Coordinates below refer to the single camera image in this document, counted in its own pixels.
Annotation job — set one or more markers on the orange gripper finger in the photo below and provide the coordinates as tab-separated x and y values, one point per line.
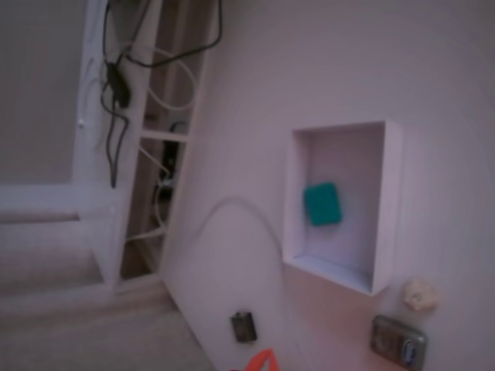
263	361

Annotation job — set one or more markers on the green cube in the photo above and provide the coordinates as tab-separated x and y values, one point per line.
323	204

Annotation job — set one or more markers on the white cardboard box bin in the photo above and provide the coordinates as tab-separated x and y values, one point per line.
388	212

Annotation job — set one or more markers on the small black plastic box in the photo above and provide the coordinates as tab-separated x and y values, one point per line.
244	327

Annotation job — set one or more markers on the crumpled paper ball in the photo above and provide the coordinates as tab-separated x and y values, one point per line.
420	295

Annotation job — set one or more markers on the black power adapter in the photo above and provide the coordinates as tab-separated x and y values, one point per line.
118	87

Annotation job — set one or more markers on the white wooden frame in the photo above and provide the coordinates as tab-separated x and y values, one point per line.
93	154

